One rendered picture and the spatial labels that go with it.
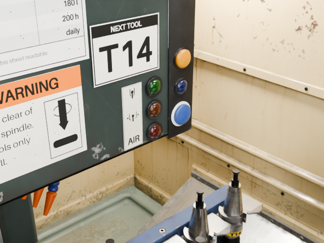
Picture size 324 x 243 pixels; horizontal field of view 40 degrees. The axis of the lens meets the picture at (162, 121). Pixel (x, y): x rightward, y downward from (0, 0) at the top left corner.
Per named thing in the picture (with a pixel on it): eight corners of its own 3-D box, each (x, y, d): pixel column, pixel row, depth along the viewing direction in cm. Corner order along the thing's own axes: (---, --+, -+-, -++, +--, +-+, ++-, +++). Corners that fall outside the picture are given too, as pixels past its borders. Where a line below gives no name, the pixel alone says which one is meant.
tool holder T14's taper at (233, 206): (230, 201, 102) (232, 176, 99) (247, 209, 99) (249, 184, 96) (218, 209, 99) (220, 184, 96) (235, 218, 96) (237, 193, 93)
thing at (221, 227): (236, 229, 96) (236, 226, 96) (219, 240, 93) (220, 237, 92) (212, 213, 101) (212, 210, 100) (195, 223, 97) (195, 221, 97)
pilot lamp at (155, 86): (162, 93, 57) (162, 77, 56) (149, 97, 56) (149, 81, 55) (159, 91, 58) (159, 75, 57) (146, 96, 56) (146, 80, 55)
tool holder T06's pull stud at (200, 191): (199, 201, 91) (199, 187, 89) (205, 205, 90) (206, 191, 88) (193, 205, 90) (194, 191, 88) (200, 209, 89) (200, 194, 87)
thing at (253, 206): (266, 208, 103) (267, 205, 102) (252, 218, 99) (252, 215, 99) (243, 195, 107) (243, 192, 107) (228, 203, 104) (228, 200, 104)
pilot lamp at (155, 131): (162, 137, 60) (162, 122, 59) (150, 142, 59) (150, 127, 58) (159, 135, 61) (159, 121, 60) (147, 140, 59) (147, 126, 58)
